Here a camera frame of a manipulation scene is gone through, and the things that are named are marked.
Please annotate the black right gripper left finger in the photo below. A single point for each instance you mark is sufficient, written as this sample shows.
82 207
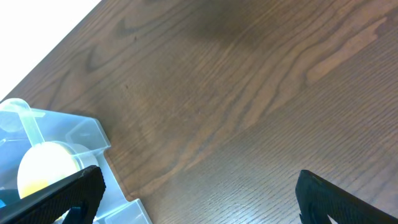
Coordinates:
78 196

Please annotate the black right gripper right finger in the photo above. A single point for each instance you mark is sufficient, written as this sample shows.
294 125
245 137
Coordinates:
320 201

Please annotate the dark blue bowl front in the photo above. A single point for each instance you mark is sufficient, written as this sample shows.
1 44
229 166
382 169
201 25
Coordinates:
8 196

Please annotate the yellow small bowl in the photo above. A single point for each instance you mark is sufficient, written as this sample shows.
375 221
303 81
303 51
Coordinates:
43 165

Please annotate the grey small bowl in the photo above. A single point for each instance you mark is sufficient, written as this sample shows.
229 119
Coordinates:
73 157

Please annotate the clear plastic storage container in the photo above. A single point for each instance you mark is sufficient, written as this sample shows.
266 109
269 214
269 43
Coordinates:
23 127

